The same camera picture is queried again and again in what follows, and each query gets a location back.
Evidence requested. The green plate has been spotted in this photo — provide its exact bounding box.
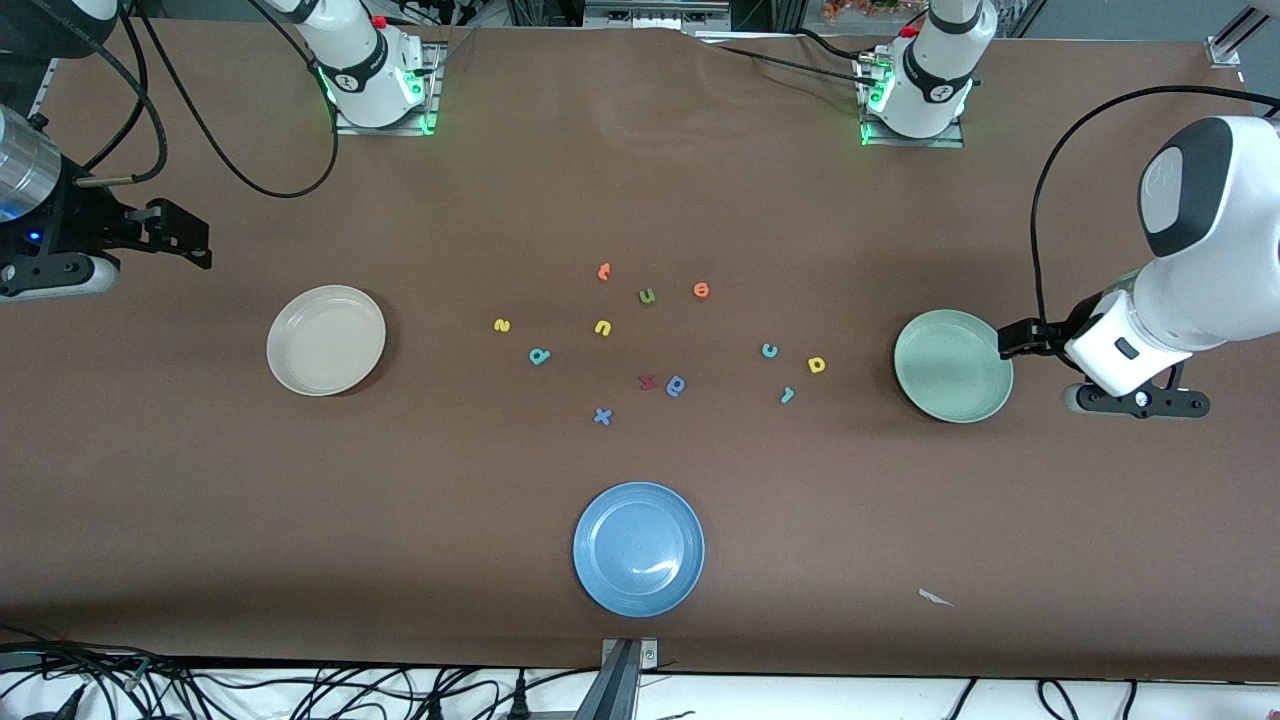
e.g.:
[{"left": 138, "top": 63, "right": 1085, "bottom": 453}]
[{"left": 893, "top": 309, "right": 1015, "bottom": 424}]

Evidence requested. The aluminium corner profile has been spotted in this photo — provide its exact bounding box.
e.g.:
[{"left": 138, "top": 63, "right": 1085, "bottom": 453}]
[
  {"left": 1205, "top": 0, "right": 1280, "bottom": 69},
  {"left": 28, "top": 58, "right": 61, "bottom": 121}
]

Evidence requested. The beige brown plate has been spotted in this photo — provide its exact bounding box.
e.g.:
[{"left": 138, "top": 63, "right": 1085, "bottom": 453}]
[{"left": 266, "top": 285, "right": 387, "bottom": 397}]

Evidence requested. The brown paper table cover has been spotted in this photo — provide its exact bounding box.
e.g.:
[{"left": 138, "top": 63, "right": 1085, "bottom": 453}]
[{"left": 0, "top": 20, "right": 1280, "bottom": 683}]

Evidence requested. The blue plate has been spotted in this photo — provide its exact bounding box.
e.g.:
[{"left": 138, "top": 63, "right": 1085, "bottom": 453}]
[{"left": 572, "top": 482, "right": 706, "bottom": 618}]

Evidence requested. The black cable with brass plug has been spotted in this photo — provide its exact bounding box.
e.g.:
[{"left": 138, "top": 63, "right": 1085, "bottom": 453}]
[{"left": 70, "top": 0, "right": 171, "bottom": 191}]

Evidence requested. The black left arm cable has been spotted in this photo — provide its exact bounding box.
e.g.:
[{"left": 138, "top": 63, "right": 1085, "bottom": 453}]
[{"left": 1030, "top": 85, "right": 1280, "bottom": 331}]

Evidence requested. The long looping black cable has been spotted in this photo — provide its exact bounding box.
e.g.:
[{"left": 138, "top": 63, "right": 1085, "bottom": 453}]
[{"left": 130, "top": 0, "right": 341, "bottom": 199}]

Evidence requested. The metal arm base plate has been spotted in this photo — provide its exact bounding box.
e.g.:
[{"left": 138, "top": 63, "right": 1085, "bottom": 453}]
[
  {"left": 333, "top": 40, "right": 442, "bottom": 137},
  {"left": 855, "top": 55, "right": 967, "bottom": 149}
]

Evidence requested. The thin black base cable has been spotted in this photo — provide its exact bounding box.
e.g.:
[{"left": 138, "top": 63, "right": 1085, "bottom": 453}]
[
  {"left": 712, "top": 42, "right": 881, "bottom": 89},
  {"left": 795, "top": 28, "right": 881, "bottom": 63}
]

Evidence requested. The metal rack frame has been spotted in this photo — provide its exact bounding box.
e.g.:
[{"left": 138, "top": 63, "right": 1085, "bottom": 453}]
[{"left": 585, "top": 0, "right": 731, "bottom": 29}]

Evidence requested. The aluminium profile bracket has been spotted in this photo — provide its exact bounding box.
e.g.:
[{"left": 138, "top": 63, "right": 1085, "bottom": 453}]
[{"left": 575, "top": 637, "right": 661, "bottom": 720}]

